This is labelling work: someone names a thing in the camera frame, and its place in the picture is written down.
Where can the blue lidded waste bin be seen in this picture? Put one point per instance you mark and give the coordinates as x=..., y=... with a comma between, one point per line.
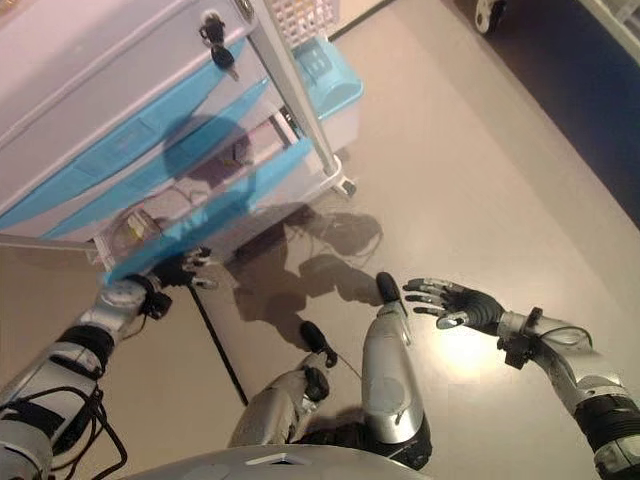
x=330, y=75

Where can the white rack caster wheel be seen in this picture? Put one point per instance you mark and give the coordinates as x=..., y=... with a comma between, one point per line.
x=492, y=15

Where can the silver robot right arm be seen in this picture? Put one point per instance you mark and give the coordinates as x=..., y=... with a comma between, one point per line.
x=575, y=360

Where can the medical cart caster wheel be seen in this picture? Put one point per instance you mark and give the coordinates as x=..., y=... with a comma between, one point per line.
x=348, y=187

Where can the silver robot right leg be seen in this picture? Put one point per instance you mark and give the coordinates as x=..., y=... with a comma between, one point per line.
x=387, y=360

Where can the silver robot torso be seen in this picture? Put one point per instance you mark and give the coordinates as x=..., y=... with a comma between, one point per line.
x=280, y=467

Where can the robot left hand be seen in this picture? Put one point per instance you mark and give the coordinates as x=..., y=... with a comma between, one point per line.
x=172, y=272

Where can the black cart keys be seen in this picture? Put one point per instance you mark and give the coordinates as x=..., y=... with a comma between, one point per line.
x=220, y=55

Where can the white drawer with blue front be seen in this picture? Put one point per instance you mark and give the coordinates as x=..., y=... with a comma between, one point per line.
x=125, y=140
x=280, y=167
x=235, y=117

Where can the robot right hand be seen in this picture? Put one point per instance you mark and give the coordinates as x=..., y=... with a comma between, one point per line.
x=470, y=305

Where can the white lattice basket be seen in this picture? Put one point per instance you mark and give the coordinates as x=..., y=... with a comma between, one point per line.
x=305, y=17

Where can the white metal rack frame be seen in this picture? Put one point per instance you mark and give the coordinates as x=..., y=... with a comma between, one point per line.
x=615, y=25

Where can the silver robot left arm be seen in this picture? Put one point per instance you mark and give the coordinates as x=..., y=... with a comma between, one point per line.
x=65, y=350

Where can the white medical cart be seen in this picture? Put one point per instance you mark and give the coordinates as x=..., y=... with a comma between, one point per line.
x=75, y=60

